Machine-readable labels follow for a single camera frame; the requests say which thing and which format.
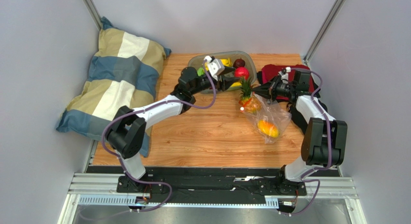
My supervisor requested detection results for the aluminium frame post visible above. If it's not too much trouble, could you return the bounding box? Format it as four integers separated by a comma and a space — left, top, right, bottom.
302, 0, 346, 65
83, 0, 102, 30

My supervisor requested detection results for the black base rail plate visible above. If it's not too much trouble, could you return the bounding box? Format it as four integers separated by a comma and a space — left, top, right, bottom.
86, 166, 307, 205

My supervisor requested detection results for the dark red mangosteen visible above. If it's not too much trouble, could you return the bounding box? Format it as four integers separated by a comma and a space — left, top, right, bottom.
233, 58, 246, 68

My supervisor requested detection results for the clear zip top bag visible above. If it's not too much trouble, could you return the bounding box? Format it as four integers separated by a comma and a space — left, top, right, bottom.
242, 95, 291, 144

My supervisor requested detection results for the yellow orange mango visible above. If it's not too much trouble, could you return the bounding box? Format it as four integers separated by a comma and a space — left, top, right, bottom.
257, 120, 279, 138

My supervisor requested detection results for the black cloth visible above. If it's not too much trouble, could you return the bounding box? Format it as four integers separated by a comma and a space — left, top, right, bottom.
257, 70, 335, 133

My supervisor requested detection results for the red folded cloth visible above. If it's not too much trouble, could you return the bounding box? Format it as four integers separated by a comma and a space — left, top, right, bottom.
259, 64, 318, 102

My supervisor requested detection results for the striped blue beige pillow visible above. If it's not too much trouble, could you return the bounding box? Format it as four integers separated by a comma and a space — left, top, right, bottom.
55, 17, 171, 141

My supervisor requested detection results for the red pomegranate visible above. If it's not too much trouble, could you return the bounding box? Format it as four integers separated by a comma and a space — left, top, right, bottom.
234, 67, 250, 80

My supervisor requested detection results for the left aluminium frame post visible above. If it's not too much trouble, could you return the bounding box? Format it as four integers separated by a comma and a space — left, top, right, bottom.
83, 0, 102, 30

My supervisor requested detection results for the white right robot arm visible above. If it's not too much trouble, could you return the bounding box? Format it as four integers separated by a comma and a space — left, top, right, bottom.
252, 67, 348, 182

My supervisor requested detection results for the yellow banana bunch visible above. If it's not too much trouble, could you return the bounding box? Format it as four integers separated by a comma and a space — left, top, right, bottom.
220, 57, 233, 67

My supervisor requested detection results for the grey transparent plastic container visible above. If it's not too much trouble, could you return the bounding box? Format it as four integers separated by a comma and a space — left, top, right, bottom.
188, 51, 257, 84

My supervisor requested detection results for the single yellow banana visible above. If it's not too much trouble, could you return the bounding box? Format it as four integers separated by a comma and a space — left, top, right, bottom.
230, 82, 242, 88

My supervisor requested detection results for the orange toy pineapple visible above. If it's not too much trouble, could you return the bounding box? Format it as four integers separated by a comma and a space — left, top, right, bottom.
238, 77, 261, 114

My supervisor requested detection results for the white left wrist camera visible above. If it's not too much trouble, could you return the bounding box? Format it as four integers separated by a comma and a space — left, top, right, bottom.
204, 56, 225, 80

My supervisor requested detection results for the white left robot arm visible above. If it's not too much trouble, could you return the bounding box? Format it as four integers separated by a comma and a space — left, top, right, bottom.
102, 66, 240, 184

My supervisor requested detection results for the green cucumber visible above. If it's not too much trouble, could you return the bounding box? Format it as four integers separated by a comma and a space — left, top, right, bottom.
197, 67, 205, 77

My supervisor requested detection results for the right aluminium frame post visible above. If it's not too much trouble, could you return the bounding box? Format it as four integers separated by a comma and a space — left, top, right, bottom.
302, 0, 346, 65

